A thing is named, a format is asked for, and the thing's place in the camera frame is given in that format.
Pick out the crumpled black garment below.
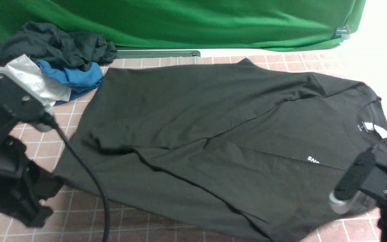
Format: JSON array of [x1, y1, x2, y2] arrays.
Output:
[[0, 21, 117, 71]]

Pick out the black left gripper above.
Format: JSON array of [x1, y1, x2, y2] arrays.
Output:
[[0, 107, 63, 228]]

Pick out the green backdrop cloth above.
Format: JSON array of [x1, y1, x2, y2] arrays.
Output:
[[0, 0, 366, 52]]

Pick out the dark green metal rail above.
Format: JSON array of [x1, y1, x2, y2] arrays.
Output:
[[115, 50, 201, 59]]

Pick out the crumpled blue garment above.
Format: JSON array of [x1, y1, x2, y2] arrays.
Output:
[[37, 59, 103, 106]]

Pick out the crumpled white garment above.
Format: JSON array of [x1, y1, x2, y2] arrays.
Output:
[[0, 54, 71, 106]]

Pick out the blue binder clip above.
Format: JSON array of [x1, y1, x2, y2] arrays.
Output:
[[334, 26, 351, 39]]

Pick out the dark gray long-sleeved shirt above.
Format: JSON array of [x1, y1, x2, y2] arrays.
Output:
[[70, 58, 387, 242]]

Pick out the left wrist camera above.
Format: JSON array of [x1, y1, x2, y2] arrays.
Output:
[[0, 72, 56, 133]]

